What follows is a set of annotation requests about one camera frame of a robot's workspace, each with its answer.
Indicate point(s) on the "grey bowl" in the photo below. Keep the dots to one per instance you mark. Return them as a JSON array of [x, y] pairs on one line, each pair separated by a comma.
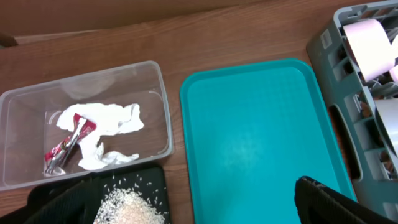
[[386, 111]]

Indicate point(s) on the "large white plate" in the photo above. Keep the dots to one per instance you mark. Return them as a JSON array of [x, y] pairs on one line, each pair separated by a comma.
[[393, 71]]

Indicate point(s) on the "white napkin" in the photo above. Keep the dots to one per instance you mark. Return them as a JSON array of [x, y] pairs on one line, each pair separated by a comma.
[[110, 120]]

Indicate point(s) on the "grey dishwasher rack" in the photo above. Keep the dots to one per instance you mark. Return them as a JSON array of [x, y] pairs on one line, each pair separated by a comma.
[[345, 90]]

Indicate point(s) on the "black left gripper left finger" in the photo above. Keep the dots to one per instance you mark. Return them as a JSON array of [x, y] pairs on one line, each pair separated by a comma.
[[75, 201]]

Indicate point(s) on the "pink white bowl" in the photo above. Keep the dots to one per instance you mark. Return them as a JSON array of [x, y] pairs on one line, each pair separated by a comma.
[[371, 47]]

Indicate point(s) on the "clear plastic storage bin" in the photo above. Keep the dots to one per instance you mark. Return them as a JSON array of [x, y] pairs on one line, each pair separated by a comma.
[[29, 121]]

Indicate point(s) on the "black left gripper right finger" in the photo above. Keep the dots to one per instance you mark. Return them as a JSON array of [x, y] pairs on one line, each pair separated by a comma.
[[319, 204]]

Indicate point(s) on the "red snack wrapper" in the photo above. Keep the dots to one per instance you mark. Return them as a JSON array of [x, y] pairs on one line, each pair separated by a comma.
[[58, 155]]

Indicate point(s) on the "black plastic tray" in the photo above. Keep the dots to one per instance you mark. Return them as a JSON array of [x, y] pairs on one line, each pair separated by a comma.
[[141, 169]]

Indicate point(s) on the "pile of white rice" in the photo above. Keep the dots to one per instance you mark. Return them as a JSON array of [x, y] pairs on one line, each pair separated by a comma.
[[134, 199]]

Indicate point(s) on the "teal serving tray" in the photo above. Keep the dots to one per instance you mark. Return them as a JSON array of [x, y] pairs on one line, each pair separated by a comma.
[[251, 132]]

